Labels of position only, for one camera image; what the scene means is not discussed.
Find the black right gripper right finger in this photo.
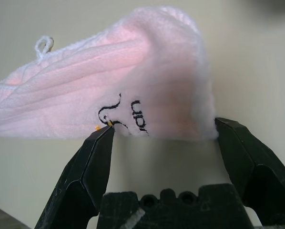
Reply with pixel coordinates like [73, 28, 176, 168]
[214, 117, 285, 225]

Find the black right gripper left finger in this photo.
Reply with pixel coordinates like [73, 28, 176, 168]
[34, 125, 115, 229]

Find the pink towel with embroidery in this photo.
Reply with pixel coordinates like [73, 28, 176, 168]
[0, 6, 217, 140]

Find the grey fuzzy strip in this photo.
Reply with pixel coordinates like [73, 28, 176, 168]
[123, 209, 146, 229]

